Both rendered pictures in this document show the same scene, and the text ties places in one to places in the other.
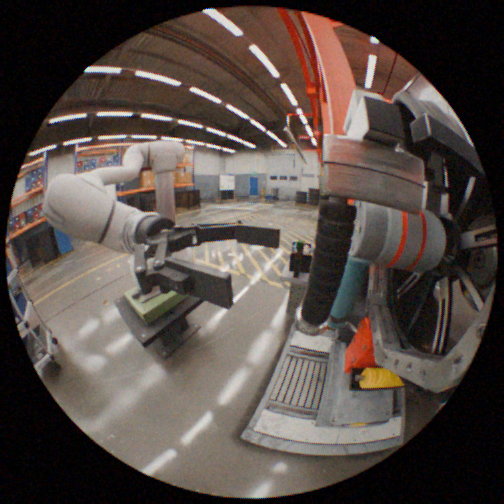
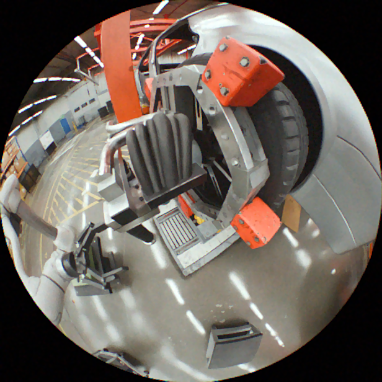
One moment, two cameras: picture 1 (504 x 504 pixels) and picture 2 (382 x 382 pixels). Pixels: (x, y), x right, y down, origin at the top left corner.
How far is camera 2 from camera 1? 0.21 m
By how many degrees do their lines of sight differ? 51
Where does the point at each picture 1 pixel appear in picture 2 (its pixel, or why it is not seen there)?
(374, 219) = not seen: hidden behind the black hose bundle
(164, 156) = (11, 198)
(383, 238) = not seen: hidden behind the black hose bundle
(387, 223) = not seen: hidden behind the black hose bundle
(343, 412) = (207, 230)
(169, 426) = (164, 304)
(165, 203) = (35, 221)
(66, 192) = (47, 307)
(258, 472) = (211, 280)
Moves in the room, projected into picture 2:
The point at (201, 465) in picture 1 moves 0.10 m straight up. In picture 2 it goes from (194, 301) to (194, 305)
